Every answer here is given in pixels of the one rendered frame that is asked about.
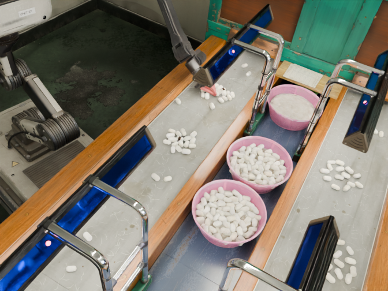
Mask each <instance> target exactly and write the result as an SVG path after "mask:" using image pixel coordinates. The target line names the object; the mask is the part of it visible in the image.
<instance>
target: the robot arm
mask: <svg viewBox="0 0 388 291"><path fill-rule="evenodd" d="M157 1H158V5H159V7H160V10H161V12H162V15H163V18H164V20H165V23H166V26H167V28H168V31H169V34H170V38H171V43H172V46H173V47H172V50H173V53H174V57H175V58H176V60H177V61H179V63H183V62H184V61H186V60H187V61H186V63H185V66H186V67H187V68H188V70H189V71H190V72H191V73H192V75H193V76H194V75H195V74H196V73H197V72H198V70H199V69H201V68H202V67H201V65H202V64H203V63H204V62H205V60H206V58H207V57H206V54H205V53H204V52H202V51H200V49H197V50H196V51H194V50H193V48H192V46H191V44H190V41H188V38H187V36H186V35H185V34H184V31H183V30H182V28H181V24H180V22H179V19H178V17H177V14H176V11H175V9H174V6H173V4H172V1H171V0H157ZM199 85H201V86H200V87H199V88H200V89H201V90H203V91H206V92H208V93H210V94H211V95H214V96H216V95H217V92H216V89H215V85H213V86H212V87H211V88H209V87H206V86H205V85H202V84H200V83H197V84H196V85H195V86H194V87H195V88H196V89H197V88H198V86H199Z"/></svg>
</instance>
